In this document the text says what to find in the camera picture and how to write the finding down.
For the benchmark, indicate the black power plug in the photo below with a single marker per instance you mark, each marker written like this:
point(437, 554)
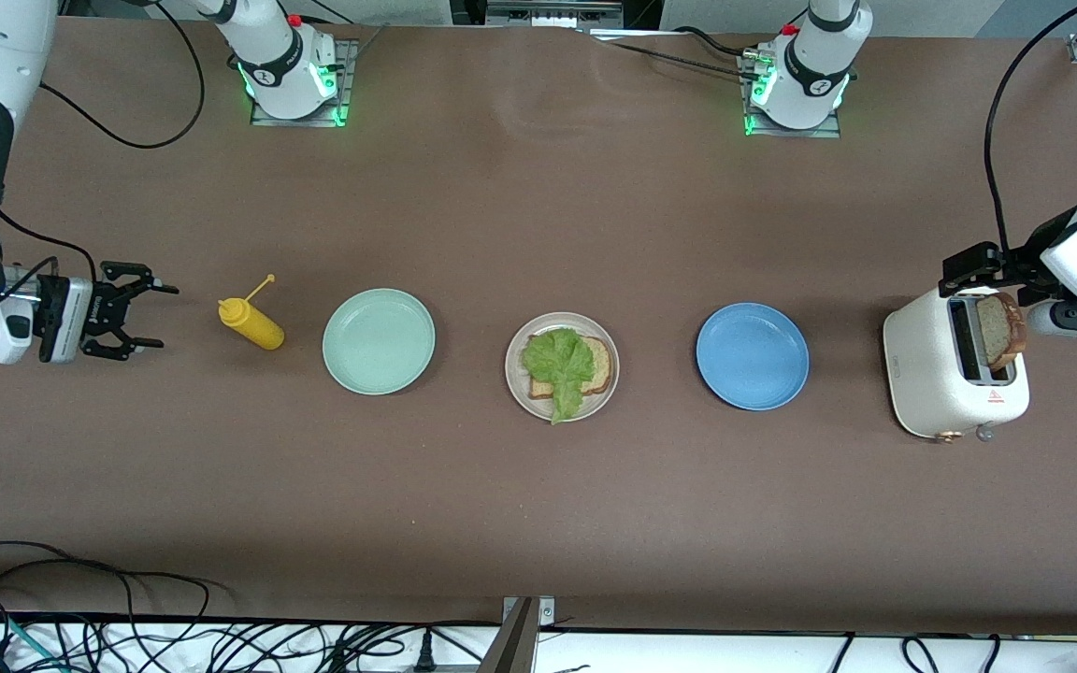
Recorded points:
point(423, 651)

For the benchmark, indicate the black metal equipment box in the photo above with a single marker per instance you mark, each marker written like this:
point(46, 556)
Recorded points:
point(552, 13)

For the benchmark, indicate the toasted bread slice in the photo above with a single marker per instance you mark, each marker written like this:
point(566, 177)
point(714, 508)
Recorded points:
point(601, 369)
point(997, 332)

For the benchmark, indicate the yellow mustard squeeze bottle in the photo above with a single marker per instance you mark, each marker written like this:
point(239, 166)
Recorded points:
point(258, 329)

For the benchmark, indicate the white toaster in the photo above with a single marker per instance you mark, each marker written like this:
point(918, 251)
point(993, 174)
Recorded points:
point(922, 374)

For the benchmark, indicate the beige plate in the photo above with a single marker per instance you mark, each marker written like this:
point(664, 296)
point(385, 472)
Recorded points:
point(515, 374)

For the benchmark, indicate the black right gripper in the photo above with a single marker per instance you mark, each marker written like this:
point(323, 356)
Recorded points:
point(105, 315)

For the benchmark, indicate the aluminium profile post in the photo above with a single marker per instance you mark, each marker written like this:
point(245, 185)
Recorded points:
point(515, 645)

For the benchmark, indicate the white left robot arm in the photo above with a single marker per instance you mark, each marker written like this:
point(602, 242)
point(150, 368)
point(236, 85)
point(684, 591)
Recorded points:
point(814, 75)

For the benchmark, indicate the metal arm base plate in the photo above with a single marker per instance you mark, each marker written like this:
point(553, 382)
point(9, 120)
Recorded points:
point(344, 79)
point(828, 131)

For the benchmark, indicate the mint green plate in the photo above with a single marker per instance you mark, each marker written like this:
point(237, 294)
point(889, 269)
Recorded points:
point(378, 341)

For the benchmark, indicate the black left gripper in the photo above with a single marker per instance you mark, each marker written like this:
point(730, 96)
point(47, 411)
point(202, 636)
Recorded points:
point(1015, 261)

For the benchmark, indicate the blue plate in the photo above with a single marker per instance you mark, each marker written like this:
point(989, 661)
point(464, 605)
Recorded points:
point(752, 356)

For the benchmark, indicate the green lettuce leaf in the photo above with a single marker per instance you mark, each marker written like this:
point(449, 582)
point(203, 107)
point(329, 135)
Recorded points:
point(557, 365)

